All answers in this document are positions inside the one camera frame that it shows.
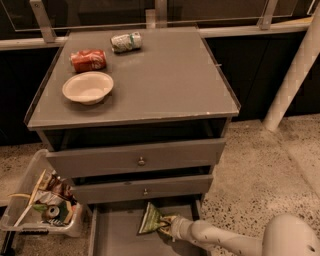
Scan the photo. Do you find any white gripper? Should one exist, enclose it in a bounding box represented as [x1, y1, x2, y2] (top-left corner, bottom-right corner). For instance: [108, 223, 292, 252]
[158, 215, 193, 241]

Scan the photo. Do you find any green jalapeno chip bag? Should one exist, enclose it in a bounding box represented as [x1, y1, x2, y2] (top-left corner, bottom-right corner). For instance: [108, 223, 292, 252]
[138, 202, 176, 235]

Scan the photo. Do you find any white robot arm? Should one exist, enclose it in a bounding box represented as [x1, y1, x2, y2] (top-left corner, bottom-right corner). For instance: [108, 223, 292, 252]
[161, 214, 320, 256]

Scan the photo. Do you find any grey middle drawer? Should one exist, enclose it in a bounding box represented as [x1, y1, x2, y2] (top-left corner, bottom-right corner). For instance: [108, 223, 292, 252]
[72, 175, 213, 204]

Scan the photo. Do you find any grey open bottom drawer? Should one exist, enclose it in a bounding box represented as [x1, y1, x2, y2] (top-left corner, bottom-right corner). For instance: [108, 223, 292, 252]
[88, 197, 211, 256]

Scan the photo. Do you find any round top drawer knob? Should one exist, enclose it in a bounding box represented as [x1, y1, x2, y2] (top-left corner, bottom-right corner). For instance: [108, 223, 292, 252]
[138, 157, 146, 166]

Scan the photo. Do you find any grey top drawer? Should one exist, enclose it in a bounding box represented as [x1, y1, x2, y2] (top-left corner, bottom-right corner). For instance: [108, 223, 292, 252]
[47, 138, 225, 178]

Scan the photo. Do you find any grey drawer cabinet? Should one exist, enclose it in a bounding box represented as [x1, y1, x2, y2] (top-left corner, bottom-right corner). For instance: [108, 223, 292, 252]
[23, 26, 242, 256]

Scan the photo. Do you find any crumpled brown snack wrapper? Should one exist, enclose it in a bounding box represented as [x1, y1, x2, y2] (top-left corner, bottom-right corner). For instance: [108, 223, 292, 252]
[29, 170, 77, 205]

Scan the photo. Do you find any clear plastic trash bin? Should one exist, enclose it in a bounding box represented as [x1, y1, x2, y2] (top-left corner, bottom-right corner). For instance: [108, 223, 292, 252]
[1, 150, 83, 237]

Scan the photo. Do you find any white paper bowl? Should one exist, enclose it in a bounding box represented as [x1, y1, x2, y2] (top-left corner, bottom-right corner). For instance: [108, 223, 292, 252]
[62, 71, 114, 105]

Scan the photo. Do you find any red cola can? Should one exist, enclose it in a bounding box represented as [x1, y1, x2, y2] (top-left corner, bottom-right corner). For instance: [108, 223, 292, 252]
[70, 49, 106, 73]

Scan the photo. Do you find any white green soda can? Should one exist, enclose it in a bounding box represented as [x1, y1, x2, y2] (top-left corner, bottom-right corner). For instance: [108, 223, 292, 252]
[110, 32, 142, 53]

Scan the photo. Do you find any white slanted pole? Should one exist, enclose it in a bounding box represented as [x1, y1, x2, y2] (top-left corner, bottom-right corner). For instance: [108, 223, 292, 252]
[263, 3, 320, 132]

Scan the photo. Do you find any metal glass railing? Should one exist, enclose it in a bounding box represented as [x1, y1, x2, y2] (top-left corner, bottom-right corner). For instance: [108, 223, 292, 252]
[0, 0, 319, 51]

